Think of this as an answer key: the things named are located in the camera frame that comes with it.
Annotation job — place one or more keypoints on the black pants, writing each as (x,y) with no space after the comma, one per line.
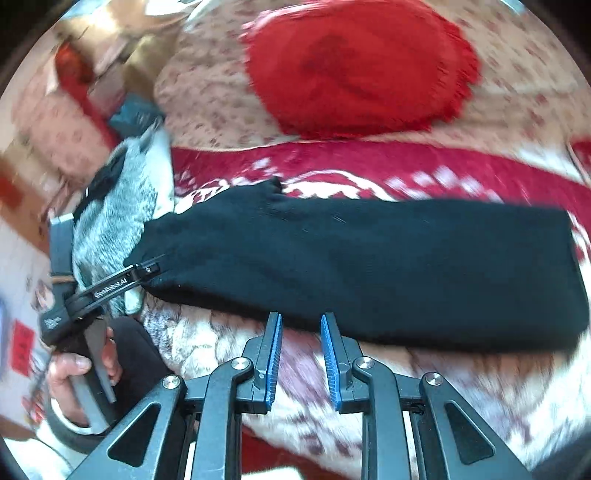
(369,267)

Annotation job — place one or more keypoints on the grey fluffy cloth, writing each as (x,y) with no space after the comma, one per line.
(129,198)

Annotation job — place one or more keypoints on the person's left hand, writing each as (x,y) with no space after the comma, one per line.
(69,369)

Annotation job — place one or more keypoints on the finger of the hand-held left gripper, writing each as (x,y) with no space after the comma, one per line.
(138,271)

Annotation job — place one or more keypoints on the beige floral bedsheet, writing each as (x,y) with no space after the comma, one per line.
(517,92)

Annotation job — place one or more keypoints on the red round fringed cushion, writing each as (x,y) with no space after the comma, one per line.
(360,69)

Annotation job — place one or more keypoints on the teal cloth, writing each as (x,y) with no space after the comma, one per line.
(134,114)

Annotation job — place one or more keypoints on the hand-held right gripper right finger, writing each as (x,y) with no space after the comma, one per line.
(330,364)

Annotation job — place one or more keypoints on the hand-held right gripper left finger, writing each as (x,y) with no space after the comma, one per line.
(273,355)

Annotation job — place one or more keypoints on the red white patterned blanket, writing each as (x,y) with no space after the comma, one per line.
(415,170)

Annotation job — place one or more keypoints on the golden brown pillow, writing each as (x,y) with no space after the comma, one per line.
(138,41)

